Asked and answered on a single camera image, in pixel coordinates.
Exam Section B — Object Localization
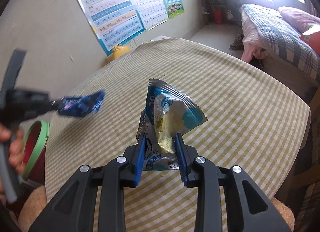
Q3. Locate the blue bordered letter poster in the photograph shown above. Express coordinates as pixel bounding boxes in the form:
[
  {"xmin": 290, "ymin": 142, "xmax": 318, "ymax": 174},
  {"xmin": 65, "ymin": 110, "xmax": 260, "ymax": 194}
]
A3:
[{"xmin": 69, "ymin": 0, "xmax": 146, "ymax": 56}]

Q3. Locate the small red bin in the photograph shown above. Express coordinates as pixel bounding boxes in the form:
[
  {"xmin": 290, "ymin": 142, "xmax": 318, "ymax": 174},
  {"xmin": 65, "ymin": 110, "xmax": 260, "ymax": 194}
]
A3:
[{"xmin": 212, "ymin": 8, "xmax": 223, "ymax": 24}]

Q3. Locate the pair of dark shoes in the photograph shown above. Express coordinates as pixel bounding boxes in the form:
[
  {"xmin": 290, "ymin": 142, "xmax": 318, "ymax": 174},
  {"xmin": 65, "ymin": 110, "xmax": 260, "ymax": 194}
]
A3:
[{"xmin": 230, "ymin": 33, "xmax": 244, "ymax": 50}]

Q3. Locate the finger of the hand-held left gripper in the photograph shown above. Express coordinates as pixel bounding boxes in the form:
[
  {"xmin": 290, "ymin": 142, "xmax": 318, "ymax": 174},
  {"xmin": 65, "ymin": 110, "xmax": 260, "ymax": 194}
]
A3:
[{"xmin": 46, "ymin": 96, "xmax": 66, "ymax": 113}]

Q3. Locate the dark blue snack wrapper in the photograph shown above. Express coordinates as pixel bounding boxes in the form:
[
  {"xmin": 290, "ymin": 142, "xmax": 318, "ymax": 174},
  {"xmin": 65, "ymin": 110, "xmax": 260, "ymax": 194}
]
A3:
[{"xmin": 58, "ymin": 90, "xmax": 105, "ymax": 117}]

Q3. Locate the white chart poster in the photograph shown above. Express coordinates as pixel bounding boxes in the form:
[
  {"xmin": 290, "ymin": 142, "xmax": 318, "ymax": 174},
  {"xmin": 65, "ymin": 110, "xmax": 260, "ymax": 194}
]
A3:
[{"xmin": 121, "ymin": 0, "xmax": 169, "ymax": 31}]

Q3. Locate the red book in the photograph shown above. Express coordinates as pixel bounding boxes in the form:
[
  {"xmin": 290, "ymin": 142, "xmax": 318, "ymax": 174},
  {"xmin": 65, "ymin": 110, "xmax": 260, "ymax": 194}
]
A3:
[{"xmin": 300, "ymin": 24, "xmax": 320, "ymax": 55}]

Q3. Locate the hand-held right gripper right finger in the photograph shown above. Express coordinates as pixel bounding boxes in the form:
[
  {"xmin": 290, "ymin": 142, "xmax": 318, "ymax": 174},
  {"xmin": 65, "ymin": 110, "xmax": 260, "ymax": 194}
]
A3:
[{"xmin": 174, "ymin": 132, "xmax": 292, "ymax": 232}]

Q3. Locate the white wall socket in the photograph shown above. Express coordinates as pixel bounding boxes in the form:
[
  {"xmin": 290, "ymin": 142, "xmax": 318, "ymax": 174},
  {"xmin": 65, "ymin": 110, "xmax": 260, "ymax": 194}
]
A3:
[{"xmin": 126, "ymin": 35, "xmax": 144, "ymax": 48}]

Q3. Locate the bed with plaid sheet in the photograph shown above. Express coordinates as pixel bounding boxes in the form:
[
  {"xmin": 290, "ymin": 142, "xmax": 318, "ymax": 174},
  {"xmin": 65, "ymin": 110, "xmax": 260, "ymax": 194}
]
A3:
[{"xmin": 239, "ymin": 3, "xmax": 320, "ymax": 85}]

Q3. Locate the green bin with red inside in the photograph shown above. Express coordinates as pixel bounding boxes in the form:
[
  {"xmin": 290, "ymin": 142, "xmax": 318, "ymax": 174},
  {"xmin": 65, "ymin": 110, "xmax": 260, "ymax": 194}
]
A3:
[{"xmin": 21, "ymin": 120, "xmax": 50, "ymax": 185}]

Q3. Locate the yellow duck stool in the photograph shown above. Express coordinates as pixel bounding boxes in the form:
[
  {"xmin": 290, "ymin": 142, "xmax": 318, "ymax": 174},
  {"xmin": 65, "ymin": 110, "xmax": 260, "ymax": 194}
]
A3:
[{"xmin": 104, "ymin": 44, "xmax": 131, "ymax": 66}]

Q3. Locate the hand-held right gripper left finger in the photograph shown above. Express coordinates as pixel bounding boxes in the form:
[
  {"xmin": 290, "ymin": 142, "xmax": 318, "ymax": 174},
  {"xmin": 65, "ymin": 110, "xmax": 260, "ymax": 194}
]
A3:
[{"xmin": 29, "ymin": 134, "xmax": 148, "ymax": 232}]

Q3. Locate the checked yellow tablecloth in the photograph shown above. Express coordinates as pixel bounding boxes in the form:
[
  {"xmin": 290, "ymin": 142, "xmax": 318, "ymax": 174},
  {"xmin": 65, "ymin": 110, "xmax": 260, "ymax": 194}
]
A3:
[{"xmin": 44, "ymin": 37, "xmax": 312, "ymax": 232}]

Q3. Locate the person's left hand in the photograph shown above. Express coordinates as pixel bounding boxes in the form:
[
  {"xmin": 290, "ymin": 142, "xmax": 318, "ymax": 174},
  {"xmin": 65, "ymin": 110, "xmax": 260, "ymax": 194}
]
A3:
[{"xmin": 0, "ymin": 124, "xmax": 27, "ymax": 174}]

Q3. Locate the pink quilt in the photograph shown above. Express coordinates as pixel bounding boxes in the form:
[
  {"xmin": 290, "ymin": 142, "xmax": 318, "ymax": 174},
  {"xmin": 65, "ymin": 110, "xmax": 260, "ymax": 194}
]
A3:
[{"xmin": 278, "ymin": 6, "xmax": 320, "ymax": 35}]

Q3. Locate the silver blue snack wrapper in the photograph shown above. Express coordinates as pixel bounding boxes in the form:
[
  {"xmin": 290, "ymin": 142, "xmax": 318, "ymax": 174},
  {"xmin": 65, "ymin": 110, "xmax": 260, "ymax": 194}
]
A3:
[{"xmin": 136, "ymin": 79, "xmax": 208, "ymax": 171}]

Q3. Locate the plaid cloth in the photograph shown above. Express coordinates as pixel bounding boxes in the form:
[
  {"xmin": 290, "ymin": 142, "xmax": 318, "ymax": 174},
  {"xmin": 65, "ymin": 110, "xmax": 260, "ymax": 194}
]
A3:
[{"xmin": 296, "ymin": 182, "xmax": 320, "ymax": 232}]

